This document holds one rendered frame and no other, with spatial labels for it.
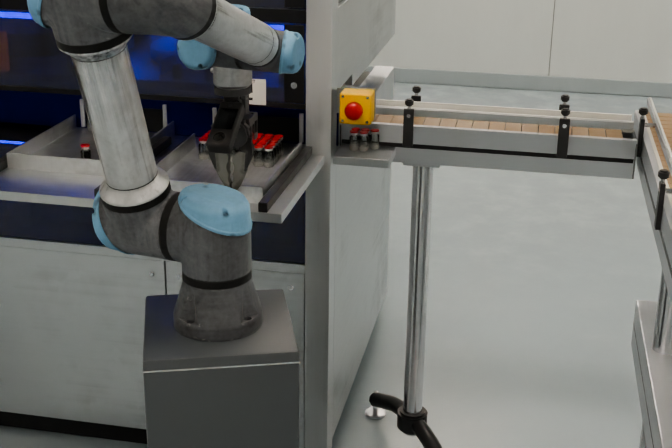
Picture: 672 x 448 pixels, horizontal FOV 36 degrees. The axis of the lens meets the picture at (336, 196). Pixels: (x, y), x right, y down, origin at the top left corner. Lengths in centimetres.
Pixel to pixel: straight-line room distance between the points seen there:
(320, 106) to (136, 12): 94
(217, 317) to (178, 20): 50
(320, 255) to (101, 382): 71
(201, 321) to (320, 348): 89
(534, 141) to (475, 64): 458
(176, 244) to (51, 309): 111
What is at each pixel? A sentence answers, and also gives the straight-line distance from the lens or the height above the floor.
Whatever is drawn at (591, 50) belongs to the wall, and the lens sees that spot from 695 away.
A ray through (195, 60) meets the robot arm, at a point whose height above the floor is 120.
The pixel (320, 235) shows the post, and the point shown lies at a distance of 243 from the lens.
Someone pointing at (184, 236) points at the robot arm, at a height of 96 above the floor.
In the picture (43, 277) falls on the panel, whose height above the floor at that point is 50.
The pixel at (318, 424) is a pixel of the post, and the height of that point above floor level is 17.
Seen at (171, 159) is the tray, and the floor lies 90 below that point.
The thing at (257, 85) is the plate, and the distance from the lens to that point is 236.
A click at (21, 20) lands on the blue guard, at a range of 255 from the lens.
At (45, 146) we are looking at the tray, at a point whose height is 88.
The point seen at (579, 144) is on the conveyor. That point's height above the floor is 92.
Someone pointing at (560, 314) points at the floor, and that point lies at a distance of 372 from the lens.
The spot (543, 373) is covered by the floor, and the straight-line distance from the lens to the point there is 332.
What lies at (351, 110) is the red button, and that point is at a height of 100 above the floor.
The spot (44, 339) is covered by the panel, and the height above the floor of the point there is 32.
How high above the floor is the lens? 157
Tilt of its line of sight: 19 degrees down
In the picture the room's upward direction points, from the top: 1 degrees clockwise
